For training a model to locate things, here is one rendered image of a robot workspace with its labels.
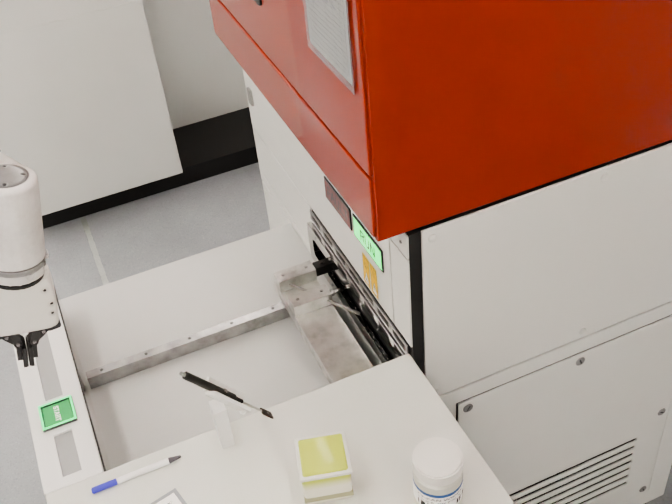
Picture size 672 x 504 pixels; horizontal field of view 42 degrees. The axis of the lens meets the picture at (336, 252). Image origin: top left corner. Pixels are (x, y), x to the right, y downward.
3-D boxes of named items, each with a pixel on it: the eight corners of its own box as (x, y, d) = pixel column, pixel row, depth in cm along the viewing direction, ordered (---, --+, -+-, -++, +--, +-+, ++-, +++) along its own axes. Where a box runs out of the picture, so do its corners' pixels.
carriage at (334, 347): (311, 278, 182) (309, 268, 180) (388, 399, 156) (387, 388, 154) (275, 291, 180) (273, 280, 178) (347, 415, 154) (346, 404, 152)
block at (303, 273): (311, 270, 179) (309, 259, 178) (317, 280, 177) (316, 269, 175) (274, 283, 177) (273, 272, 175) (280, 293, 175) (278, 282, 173)
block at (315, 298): (326, 293, 174) (324, 282, 172) (333, 304, 171) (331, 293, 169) (289, 307, 172) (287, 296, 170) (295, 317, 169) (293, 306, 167)
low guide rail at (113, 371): (325, 296, 182) (324, 286, 180) (329, 302, 180) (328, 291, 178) (89, 382, 169) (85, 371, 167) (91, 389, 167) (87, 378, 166)
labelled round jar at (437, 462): (447, 469, 130) (447, 429, 124) (471, 506, 125) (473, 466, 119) (405, 487, 128) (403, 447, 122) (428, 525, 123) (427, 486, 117)
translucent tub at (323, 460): (347, 457, 133) (344, 429, 128) (355, 499, 127) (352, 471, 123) (299, 466, 132) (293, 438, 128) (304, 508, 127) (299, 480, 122)
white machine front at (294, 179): (270, 176, 217) (246, 27, 191) (425, 402, 158) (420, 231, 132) (258, 179, 216) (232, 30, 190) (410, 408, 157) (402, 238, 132)
